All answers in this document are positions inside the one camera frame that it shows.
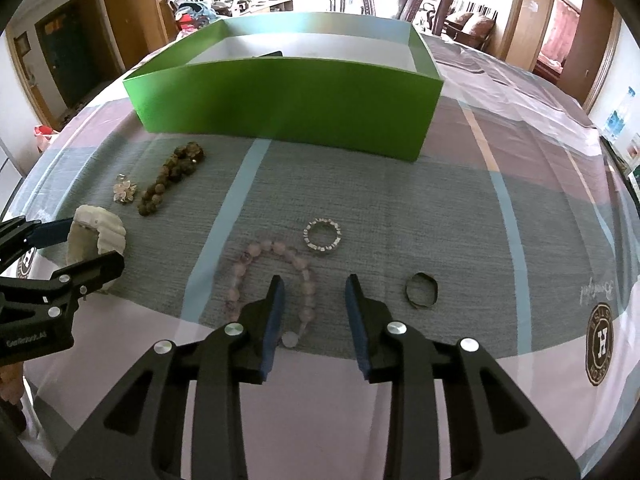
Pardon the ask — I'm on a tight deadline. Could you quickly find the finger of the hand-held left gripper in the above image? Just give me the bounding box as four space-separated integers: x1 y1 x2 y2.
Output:
0 215 77 267
0 250 126 318

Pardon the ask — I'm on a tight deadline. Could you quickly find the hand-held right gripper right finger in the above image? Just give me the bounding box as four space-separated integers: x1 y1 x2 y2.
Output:
345 273 586 480

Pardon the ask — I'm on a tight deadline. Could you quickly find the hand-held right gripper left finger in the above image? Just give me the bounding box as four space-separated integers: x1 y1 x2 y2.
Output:
50 275 287 480

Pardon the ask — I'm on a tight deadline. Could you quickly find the cream carved bracelet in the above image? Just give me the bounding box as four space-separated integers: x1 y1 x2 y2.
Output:
66 204 128 294

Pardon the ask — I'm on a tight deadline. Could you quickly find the pink bead bracelet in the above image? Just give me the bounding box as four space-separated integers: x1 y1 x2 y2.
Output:
214 240 319 349

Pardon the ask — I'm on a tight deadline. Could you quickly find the green cardboard box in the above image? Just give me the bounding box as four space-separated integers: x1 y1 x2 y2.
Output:
122 11 445 163

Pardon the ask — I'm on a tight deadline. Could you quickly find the person's left hand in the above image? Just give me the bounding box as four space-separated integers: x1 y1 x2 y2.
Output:
0 361 27 408

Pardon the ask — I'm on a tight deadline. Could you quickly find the flower shaped brooch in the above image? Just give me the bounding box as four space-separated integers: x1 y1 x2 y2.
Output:
111 174 137 206

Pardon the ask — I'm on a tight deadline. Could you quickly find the plaid tablecloth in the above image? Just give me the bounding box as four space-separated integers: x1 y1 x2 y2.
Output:
20 25 640 480

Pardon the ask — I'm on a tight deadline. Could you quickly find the pile of clothes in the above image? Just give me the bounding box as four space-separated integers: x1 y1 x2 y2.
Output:
175 2 224 29

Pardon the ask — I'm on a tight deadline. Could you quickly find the wooden television cabinet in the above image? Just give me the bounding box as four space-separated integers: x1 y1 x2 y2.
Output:
240 0 297 14

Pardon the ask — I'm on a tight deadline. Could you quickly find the dark wooden chair with cushion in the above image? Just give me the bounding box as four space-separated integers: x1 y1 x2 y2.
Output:
444 2 497 52

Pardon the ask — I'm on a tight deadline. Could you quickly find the small dark ring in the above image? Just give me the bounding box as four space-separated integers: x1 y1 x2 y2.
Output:
404 271 440 310

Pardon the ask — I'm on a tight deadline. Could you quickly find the silver rhinestone bracelet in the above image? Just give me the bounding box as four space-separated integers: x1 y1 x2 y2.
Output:
303 217 344 256

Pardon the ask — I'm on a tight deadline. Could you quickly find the brown bead bracelet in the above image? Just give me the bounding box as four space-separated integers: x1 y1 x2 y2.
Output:
137 142 206 218

